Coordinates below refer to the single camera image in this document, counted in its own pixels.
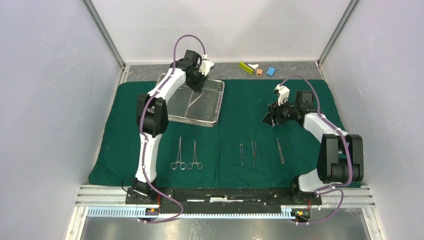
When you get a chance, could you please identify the steel forceps with ring handles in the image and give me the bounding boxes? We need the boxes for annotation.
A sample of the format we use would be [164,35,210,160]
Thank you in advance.
[170,136,187,170]

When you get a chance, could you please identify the pointed steel tweezers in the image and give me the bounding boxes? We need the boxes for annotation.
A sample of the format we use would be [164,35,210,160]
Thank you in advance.
[251,139,257,167]

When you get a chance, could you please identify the white small block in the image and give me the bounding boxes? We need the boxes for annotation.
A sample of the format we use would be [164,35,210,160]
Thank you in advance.
[248,64,259,73]

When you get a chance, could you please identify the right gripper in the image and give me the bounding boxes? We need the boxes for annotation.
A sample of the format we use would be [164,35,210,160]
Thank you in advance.
[262,96,299,127]

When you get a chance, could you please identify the green surgical cloth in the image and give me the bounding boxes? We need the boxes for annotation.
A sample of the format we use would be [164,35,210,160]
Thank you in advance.
[88,78,347,190]

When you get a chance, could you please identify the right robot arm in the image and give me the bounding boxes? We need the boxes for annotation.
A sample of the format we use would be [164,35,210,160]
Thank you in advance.
[262,86,364,205]

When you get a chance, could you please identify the brown wooden cube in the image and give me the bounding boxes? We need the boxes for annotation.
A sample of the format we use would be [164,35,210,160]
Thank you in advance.
[255,68,263,77]

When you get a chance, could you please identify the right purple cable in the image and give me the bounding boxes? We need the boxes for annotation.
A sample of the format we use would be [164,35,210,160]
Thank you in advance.
[278,75,354,226]

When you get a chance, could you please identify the metal mesh instrument tray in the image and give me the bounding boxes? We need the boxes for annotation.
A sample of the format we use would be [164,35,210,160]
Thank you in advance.
[166,80,225,127]

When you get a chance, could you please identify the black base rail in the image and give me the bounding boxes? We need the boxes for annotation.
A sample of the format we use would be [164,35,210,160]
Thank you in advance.
[125,187,323,221]

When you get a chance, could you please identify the yellow-green lego brick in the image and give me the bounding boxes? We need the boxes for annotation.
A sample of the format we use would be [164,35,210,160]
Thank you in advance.
[239,62,255,75]

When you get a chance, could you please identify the blue small block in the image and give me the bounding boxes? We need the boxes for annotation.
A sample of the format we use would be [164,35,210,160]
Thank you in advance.
[266,67,276,77]

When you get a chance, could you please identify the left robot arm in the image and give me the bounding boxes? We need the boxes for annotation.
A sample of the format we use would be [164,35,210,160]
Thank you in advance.
[130,50,215,204]

